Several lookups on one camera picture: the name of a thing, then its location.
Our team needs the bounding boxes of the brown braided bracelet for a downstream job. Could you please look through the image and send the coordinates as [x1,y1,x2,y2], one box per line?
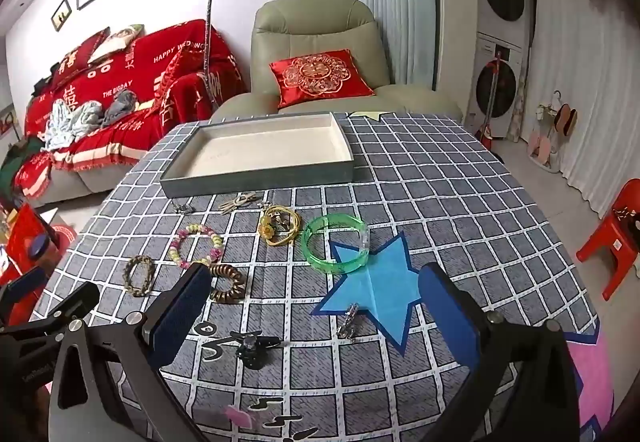
[122,254,158,298]

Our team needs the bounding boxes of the pink yellow bead bracelet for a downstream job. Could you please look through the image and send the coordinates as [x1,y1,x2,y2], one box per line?
[168,222,225,271]

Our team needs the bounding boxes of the silver heart pendant brooch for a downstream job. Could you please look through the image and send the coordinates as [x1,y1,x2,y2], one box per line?
[171,202,195,214]

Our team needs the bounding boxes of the silver crystal hair clip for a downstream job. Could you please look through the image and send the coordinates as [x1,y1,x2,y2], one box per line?
[337,303,359,339]

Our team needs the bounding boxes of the green translucent bangle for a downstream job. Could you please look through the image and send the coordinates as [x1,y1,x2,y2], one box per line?
[300,214,370,275]

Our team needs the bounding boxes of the yellow cord bead bracelet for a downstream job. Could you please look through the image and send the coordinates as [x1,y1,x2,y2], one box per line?
[257,204,303,248]

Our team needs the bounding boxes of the grey jewelry tray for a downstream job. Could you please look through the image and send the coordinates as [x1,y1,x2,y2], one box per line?
[160,113,355,198]

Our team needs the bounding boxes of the blue star sticker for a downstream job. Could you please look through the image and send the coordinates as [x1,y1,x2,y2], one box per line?
[311,233,421,354]

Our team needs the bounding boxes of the black hair claw clip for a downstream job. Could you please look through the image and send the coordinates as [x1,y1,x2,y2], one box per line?
[230,330,282,370]

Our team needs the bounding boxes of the grey checked tablecloth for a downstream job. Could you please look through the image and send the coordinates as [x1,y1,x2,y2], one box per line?
[29,110,600,442]

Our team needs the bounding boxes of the pink star sticker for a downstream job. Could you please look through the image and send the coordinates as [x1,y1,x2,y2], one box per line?
[565,321,614,440]

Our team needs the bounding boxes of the red plastic stool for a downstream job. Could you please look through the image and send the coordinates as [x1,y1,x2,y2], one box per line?
[576,179,639,301]

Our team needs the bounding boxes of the red broom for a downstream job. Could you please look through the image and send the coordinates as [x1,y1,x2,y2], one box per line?
[474,51,501,150]

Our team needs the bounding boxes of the pile of grey clothes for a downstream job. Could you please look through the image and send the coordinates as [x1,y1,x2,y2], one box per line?
[41,90,138,152]

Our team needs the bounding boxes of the sofa with red blanket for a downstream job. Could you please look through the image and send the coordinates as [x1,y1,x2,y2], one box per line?
[1,20,245,207]

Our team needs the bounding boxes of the yellow star sticker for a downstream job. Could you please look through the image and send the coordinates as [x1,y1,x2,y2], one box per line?
[348,110,386,122]

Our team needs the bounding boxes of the slipper rack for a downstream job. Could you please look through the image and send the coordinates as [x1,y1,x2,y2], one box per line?
[527,90,578,173]

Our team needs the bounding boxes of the lower washing machine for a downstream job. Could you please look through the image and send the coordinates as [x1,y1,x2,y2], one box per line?
[464,31,526,141]

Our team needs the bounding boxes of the red embroidered cushion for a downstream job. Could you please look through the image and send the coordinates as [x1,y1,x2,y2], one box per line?
[269,49,374,110]

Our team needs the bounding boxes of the green leather armchair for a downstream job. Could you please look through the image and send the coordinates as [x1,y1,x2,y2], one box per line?
[212,0,462,121]

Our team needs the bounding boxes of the white curtain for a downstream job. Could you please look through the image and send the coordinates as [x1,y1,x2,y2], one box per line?
[522,0,639,214]

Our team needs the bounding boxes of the phone holder stand pole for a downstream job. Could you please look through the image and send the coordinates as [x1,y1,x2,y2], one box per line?
[203,0,215,102]

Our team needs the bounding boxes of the brown spiral hair tie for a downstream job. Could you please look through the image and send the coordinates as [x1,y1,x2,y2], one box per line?
[206,262,248,306]

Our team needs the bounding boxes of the small picture frame left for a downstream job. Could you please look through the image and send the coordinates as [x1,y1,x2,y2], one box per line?
[51,0,72,32]

